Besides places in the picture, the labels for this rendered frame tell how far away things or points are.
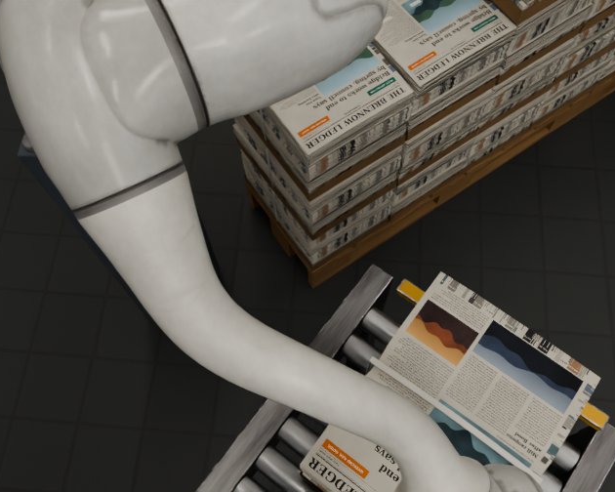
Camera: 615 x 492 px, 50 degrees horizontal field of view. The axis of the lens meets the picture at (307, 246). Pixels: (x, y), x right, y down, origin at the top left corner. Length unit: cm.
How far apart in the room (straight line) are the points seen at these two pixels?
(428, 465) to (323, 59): 39
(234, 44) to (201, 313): 22
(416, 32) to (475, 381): 86
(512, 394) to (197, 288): 60
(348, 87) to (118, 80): 101
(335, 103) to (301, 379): 94
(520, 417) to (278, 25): 70
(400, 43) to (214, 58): 108
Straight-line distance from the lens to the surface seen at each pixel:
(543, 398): 106
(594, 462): 132
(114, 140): 53
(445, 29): 161
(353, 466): 99
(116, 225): 55
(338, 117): 145
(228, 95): 55
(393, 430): 66
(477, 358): 105
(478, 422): 103
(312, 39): 55
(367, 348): 127
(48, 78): 54
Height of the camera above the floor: 202
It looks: 66 degrees down
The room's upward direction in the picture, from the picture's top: 3 degrees counter-clockwise
